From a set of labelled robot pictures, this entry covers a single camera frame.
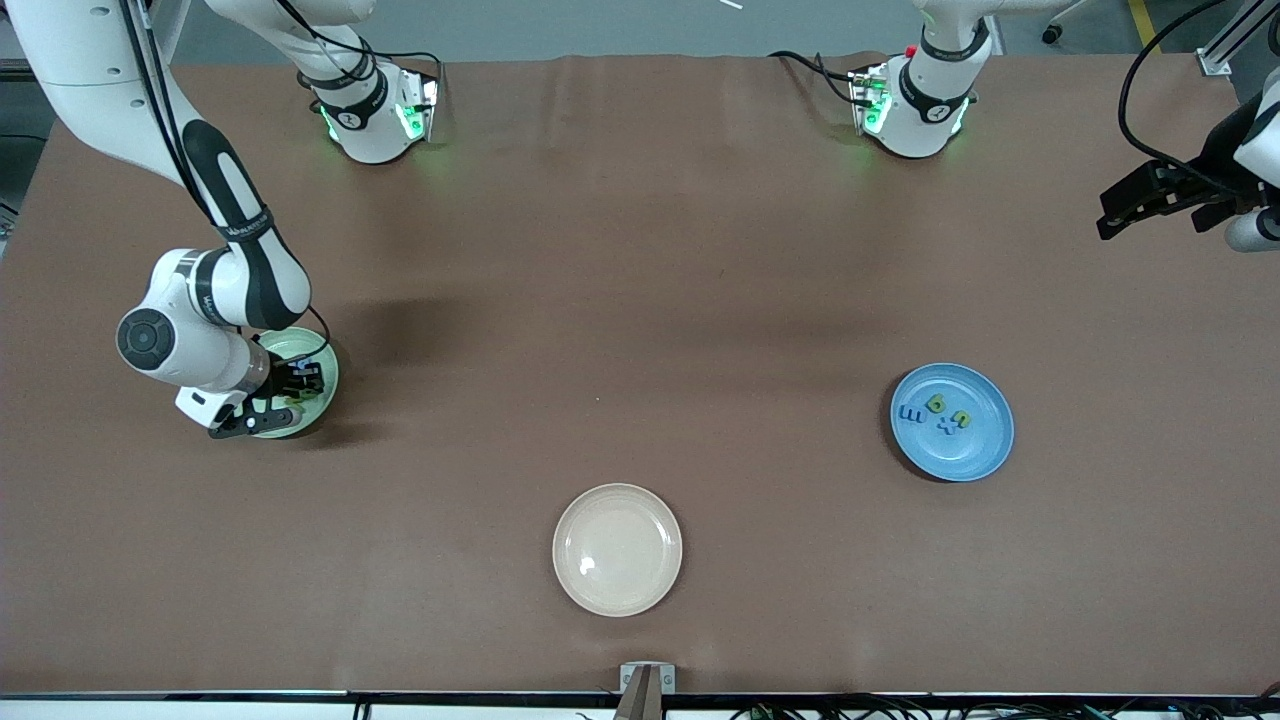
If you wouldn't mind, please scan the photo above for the green plate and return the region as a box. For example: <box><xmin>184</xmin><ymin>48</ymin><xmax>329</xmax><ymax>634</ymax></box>
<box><xmin>250</xmin><ymin>327</ymin><xmax>340</xmax><ymax>439</ymax></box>

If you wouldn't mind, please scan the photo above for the office chair caster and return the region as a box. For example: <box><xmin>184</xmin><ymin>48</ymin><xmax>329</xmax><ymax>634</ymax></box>
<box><xmin>1040</xmin><ymin>0</ymin><xmax>1093</xmax><ymax>46</ymax></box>

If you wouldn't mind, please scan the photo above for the blue plate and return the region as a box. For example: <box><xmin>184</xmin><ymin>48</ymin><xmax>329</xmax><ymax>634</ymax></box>
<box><xmin>890</xmin><ymin>362</ymin><xmax>1015</xmax><ymax>483</ymax></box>

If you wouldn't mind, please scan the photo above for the beige plate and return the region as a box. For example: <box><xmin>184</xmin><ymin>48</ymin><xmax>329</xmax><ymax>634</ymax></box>
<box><xmin>552</xmin><ymin>483</ymin><xmax>684</xmax><ymax>618</ymax></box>

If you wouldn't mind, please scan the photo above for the brown table cover sheet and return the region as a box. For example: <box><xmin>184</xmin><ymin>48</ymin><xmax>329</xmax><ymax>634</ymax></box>
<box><xmin>0</xmin><ymin>52</ymin><xmax>1280</xmax><ymax>696</ymax></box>

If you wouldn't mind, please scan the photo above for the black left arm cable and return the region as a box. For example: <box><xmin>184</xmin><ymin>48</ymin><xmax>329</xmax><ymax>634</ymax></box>
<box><xmin>1118</xmin><ymin>0</ymin><xmax>1216</xmax><ymax>191</ymax></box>

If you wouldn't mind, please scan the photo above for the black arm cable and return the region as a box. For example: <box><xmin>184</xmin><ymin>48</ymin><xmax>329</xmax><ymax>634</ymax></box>
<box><xmin>118</xmin><ymin>0</ymin><xmax>333</xmax><ymax>351</ymax></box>
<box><xmin>1118</xmin><ymin>0</ymin><xmax>1216</xmax><ymax>191</ymax></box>

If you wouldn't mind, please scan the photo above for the aluminium frame profile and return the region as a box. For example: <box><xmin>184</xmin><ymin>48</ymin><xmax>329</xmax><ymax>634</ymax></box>
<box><xmin>1197</xmin><ymin>0</ymin><xmax>1253</xmax><ymax>77</ymax></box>

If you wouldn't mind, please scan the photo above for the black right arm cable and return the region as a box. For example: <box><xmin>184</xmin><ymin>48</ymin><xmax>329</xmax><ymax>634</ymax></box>
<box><xmin>118</xmin><ymin>0</ymin><xmax>333</xmax><ymax>351</ymax></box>

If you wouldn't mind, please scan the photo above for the black right base cable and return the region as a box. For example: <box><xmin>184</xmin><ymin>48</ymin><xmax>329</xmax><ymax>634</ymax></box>
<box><xmin>300</xmin><ymin>0</ymin><xmax>443</xmax><ymax>96</ymax></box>

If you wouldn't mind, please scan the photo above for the black base cable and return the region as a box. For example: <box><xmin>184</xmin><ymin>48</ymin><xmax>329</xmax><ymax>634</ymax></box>
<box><xmin>300</xmin><ymin>0</ymin><xmax>443</xmax><ymax>96</ymax></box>
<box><xmin>768</xmin><ymin>48</ymin><xmax>863</xmax><ymax>106</ymax></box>

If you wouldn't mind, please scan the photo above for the black left base cable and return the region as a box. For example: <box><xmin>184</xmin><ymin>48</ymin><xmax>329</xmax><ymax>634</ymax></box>
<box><xmin>768</xmin><ymin>48</ymin><xmax>863</xmax><ymax>106</ymax></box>

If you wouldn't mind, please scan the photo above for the grey camera pole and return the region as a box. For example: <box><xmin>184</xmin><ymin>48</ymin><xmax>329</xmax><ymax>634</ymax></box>
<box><xmin>613</xmin><ymin>668</ymin><xmax>664</xmax><ymax>720</ymax></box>

